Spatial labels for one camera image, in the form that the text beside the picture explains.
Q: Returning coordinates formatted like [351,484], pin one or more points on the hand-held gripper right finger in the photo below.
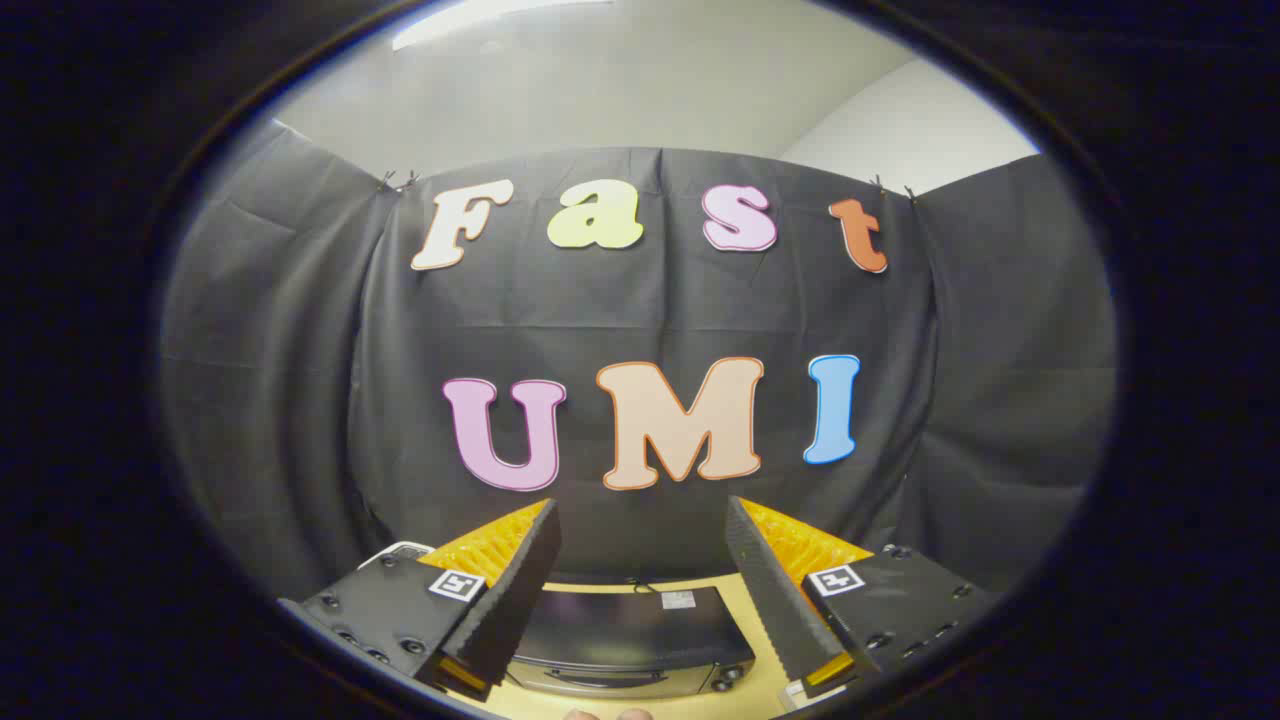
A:
[770,590]

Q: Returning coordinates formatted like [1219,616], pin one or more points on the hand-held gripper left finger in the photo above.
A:
[520,580]

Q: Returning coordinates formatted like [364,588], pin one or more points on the black toaster oven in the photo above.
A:
[630,630]

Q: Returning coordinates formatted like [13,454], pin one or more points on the white bread toaster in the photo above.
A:
[398,550]

